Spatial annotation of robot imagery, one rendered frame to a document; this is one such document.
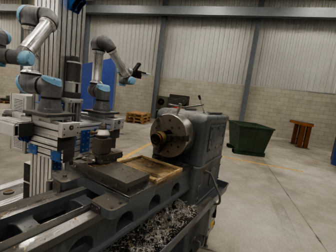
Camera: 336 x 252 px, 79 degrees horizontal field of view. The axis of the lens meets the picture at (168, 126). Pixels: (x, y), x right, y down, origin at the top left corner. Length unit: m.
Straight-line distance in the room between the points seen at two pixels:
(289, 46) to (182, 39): 5.34
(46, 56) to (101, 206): 1.26
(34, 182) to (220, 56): 10.68
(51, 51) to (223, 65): 10.36
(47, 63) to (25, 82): 0.30
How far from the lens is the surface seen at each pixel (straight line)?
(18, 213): 0.99
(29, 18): 1.63
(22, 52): 1.32
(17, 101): 2.01
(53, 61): 1.77
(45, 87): 1.52
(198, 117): 1.52
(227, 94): 11.42
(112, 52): 1.93
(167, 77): 11.91
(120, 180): 0.95
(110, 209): 0.88
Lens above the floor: 1.36
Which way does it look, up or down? 8 degrees down
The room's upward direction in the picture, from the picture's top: 7 degrees clockwise
